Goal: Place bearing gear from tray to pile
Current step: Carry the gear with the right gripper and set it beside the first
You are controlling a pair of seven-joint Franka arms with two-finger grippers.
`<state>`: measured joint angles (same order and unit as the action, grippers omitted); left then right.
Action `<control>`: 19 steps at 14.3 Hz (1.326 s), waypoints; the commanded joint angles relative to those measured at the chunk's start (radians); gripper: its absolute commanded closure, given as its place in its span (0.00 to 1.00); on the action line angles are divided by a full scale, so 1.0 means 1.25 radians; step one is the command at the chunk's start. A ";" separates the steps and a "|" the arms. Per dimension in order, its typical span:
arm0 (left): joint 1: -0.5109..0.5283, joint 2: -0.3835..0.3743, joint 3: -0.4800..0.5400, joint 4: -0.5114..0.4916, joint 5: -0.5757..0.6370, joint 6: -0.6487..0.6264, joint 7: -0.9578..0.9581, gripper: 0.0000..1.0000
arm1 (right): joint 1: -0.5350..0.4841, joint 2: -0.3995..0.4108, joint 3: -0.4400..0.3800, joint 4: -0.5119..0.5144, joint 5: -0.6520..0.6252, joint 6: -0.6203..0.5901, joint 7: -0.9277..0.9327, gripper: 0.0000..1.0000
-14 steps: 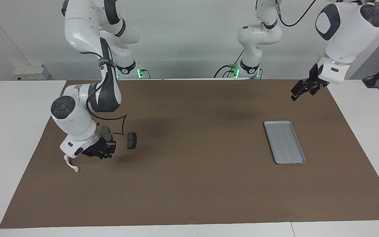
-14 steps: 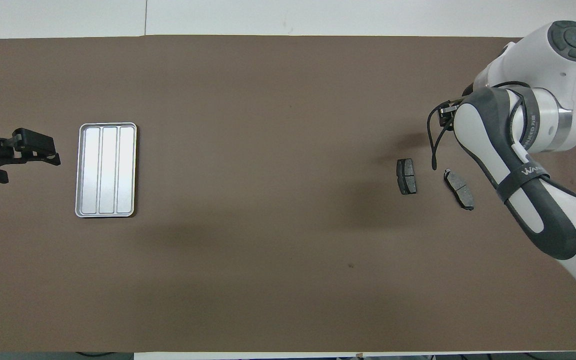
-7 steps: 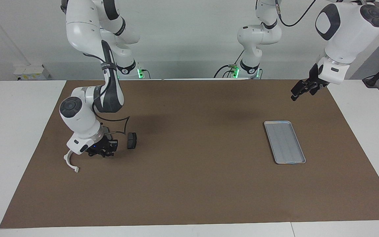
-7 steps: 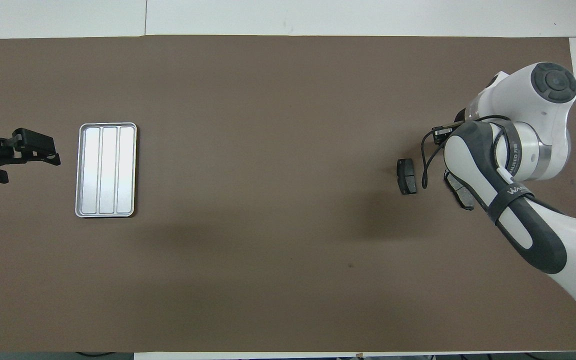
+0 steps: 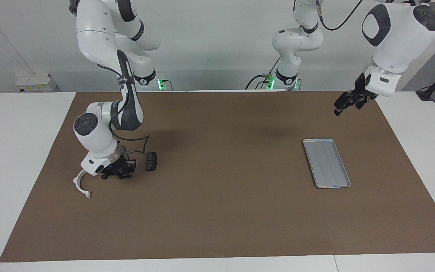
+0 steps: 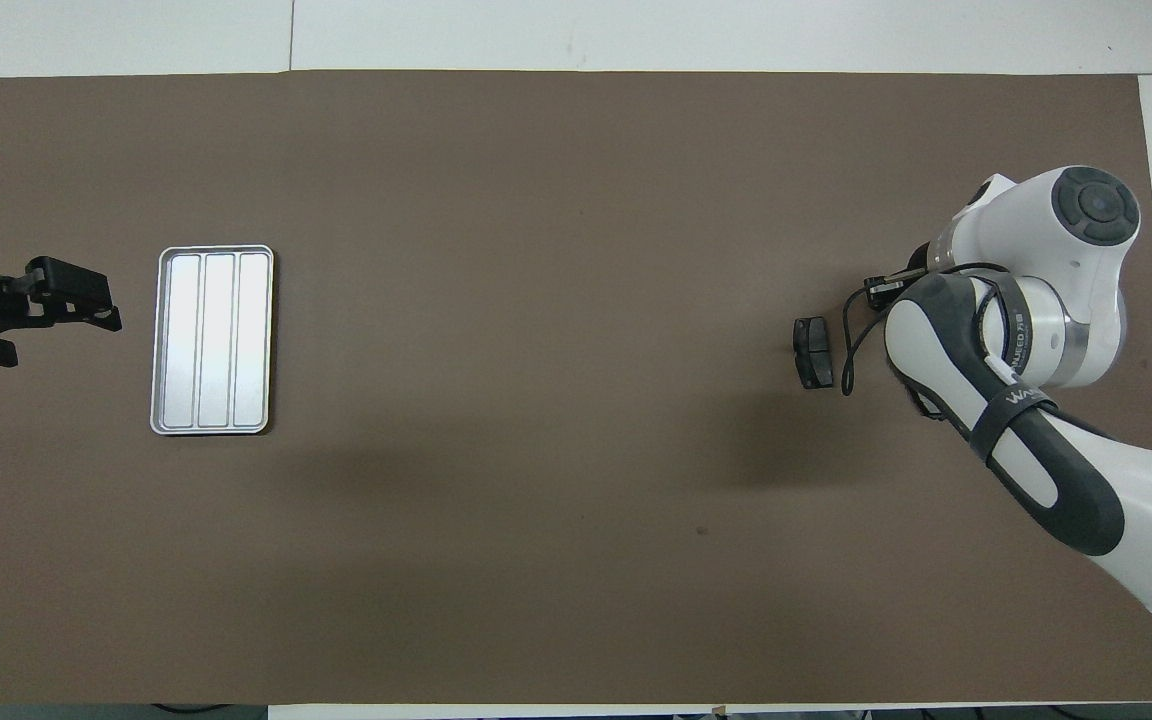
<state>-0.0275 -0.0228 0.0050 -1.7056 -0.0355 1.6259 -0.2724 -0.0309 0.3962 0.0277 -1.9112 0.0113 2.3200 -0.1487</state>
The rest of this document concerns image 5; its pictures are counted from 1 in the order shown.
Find grey metal tray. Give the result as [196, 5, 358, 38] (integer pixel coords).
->
[303, 139, 352, 189]

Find white wall box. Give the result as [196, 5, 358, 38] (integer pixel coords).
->
[15, 74, 57, 92]

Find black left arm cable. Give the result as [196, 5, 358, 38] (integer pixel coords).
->
[316, 0, 365, 31]

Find brown table mat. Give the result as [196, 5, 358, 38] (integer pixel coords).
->
[0, 91, 435, 262]

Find white curved plastic bracket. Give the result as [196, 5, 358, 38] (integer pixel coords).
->
[73, 169, 91, 199]

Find rectangular dark brake pad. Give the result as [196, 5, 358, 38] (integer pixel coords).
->
[146, 152, 158, 172]

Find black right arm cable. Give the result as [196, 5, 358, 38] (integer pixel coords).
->
[108, 128, 151, 155]

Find black base cable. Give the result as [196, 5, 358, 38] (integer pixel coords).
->
[245, 57, 282, 90]

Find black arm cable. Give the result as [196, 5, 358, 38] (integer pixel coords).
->
[108, 128, 151, 155]
[316, 0, 365, 31]

